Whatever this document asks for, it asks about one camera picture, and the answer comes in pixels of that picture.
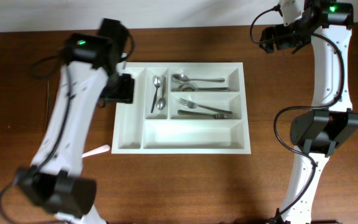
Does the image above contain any small teaspoon dark handle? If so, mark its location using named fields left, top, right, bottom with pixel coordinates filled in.
left=150, top=76, right=162, bottom=113

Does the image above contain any small silver teaspoon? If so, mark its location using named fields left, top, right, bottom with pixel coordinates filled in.
left=156, top=77, right=167, bottom=111

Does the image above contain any silver tablespoon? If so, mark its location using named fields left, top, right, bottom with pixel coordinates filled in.
left=172, top=73, right=225, bottom=84
left=178, top=84, right=230, bottom=91

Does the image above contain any pink white spoon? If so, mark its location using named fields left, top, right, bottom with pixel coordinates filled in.
left=82, top=144, right=111, bottom=158

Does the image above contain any silver fork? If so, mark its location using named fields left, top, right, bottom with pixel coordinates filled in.
left=177, top=110, right=233, bottom=119
left=178, top=98, right=233, bottom=114

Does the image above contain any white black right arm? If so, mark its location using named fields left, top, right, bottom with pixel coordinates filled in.
left=258, top=0, right=358, bottom=223

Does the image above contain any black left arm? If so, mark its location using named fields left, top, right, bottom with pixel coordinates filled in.
left=13, top=19, right=135, bottom=223

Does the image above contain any white plastic cutlery tray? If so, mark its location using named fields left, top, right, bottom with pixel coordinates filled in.
left=111, top=62, right=251, bottom=154

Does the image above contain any black right camera cable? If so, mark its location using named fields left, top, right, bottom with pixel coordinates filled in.
left=249, top=4, right=345, bottom=223

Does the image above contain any black camera cable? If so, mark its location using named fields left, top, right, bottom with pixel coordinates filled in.
left=249, top=4, right=345, bottom=223
left=0, top=30, right=136, bottom=224

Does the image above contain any black left camera cable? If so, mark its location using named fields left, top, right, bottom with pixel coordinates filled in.
left=0, top=30, right=136, bottom=224

